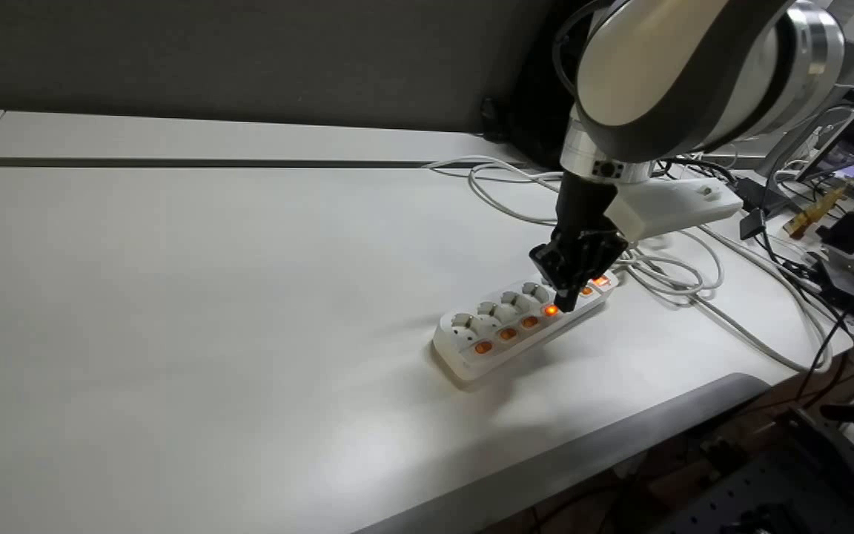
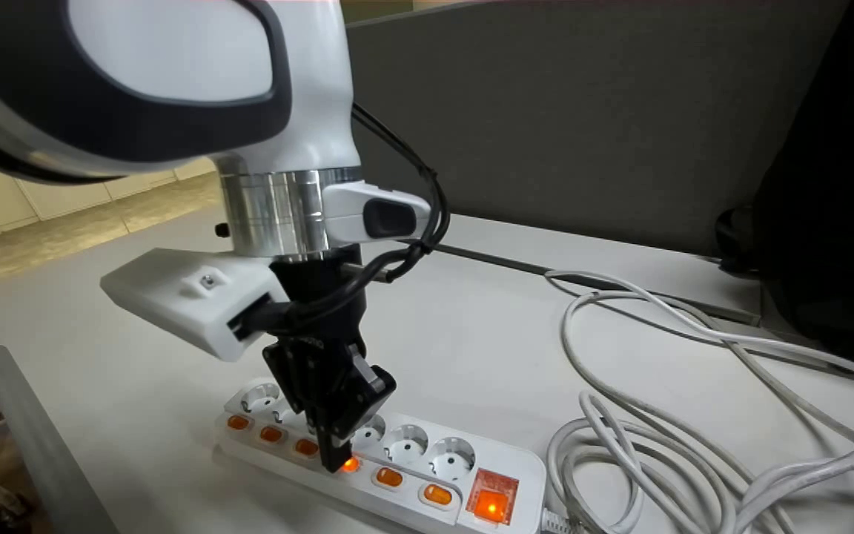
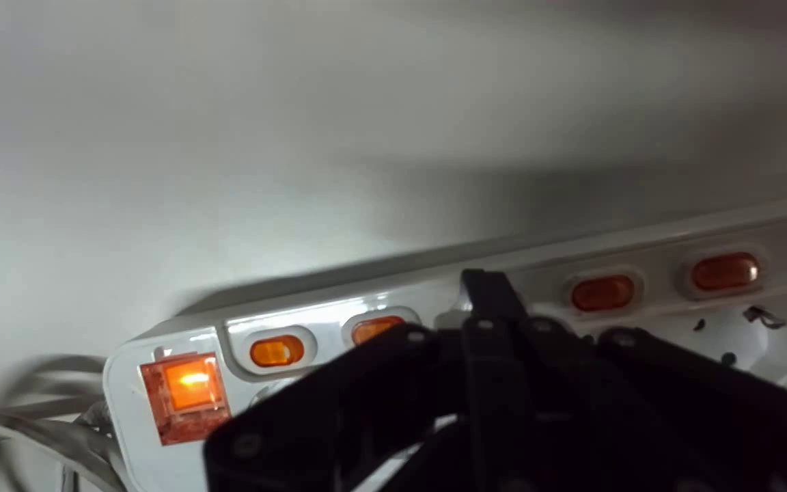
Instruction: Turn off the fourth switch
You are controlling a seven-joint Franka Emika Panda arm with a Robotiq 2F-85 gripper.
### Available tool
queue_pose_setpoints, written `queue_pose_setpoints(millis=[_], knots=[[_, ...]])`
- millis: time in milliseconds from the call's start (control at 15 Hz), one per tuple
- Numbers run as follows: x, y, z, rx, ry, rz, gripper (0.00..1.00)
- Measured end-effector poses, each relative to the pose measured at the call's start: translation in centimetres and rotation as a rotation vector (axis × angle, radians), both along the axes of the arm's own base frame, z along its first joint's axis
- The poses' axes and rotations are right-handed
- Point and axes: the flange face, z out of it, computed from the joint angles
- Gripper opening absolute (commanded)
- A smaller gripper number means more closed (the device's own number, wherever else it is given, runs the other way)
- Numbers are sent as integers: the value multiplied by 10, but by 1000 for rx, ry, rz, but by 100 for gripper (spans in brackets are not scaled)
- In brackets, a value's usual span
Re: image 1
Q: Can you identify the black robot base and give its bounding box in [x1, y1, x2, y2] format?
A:
[481, 0, 615, 168]

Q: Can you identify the yellow tool on desk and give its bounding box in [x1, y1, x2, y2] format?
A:
[784, 188, 846, 242]

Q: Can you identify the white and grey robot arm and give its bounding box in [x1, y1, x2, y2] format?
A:
[532, 0, 846, 311]

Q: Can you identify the white six-outlet power strip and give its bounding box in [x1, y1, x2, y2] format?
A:
[429, 271, 620, 386]

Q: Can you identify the black cable on table edge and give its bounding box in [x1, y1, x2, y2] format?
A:
[662, 145, 854, 381]

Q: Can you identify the white power strip cable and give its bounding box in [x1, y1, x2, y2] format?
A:
[429, 154, 818, 378]

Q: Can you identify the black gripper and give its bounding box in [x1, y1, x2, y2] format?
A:
[529, 176, 625, 311]

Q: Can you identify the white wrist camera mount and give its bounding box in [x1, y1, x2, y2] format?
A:
[606, 178, 741, 245]

